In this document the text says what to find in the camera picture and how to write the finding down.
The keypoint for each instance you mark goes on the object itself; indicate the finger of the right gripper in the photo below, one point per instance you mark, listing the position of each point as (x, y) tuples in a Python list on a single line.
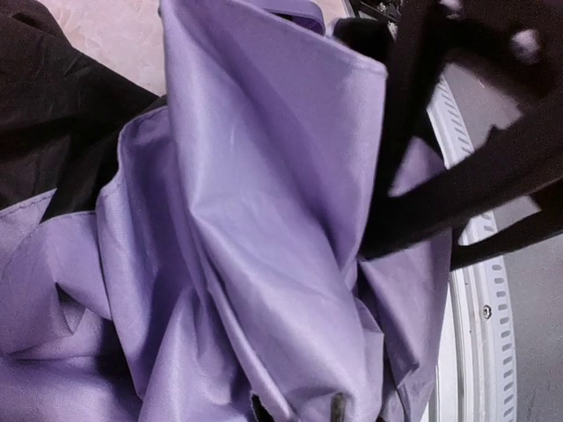
[(410, 38), (523, 160)]

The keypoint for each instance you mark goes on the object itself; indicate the lilac folding umbrella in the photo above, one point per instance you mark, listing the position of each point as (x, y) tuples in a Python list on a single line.
[(195, 256)]

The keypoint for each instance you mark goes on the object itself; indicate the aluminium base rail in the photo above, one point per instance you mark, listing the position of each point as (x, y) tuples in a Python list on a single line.
[(476, 371)]

